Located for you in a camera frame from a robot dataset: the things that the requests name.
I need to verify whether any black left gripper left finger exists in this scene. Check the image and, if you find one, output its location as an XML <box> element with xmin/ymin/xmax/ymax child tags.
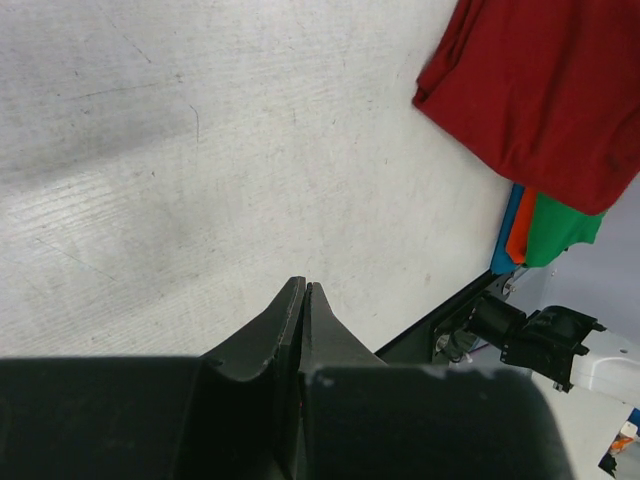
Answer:
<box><xmin>1</xmin><ymin>277</ymin><xmax>305</xmax><ymax>479</ymax></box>

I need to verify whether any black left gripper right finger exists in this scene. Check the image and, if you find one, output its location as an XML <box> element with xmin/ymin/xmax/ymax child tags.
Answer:
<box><xmin>301</xmin><ymin>283</ymin><xmax>574</xmax><ymax>479</ymax></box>

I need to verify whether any red t-shirt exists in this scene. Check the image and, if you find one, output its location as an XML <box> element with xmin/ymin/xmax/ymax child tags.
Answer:
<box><xmin>413</xmin><ymin>1</ymin><xmax>639</xmax><ymax>215</ymax></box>

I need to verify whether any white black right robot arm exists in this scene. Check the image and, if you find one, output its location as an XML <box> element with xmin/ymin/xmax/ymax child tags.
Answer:
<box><xmin>468</xmin><ymin>295</ymin><xmax>639</xmax><ymax>408</ymax></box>

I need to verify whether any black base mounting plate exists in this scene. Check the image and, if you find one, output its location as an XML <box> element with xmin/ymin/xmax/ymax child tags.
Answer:
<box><xmin>376</xmin><ymin>271</ymin><xmax>525</xmax><ymax>365</ymax></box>

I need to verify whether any blue folded t-shirt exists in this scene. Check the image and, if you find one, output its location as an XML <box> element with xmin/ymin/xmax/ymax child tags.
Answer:
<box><xmin>490</xmin><ymin>184</ymin><xmax>524</xmax><ymax>275</ymax></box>

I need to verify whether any orange folded t-shirt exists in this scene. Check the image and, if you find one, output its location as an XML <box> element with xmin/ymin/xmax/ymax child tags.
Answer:
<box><xmin>505</xmin><ymin>188</ymin><xmax>537</xmax><ymax>265</ymax></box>

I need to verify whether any green folded t-shirt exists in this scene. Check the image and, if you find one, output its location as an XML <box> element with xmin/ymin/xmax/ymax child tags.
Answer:
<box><xmin>525</xmin><ymin>193</ymin><xmax>606</xmax><ymax>268</ymax></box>

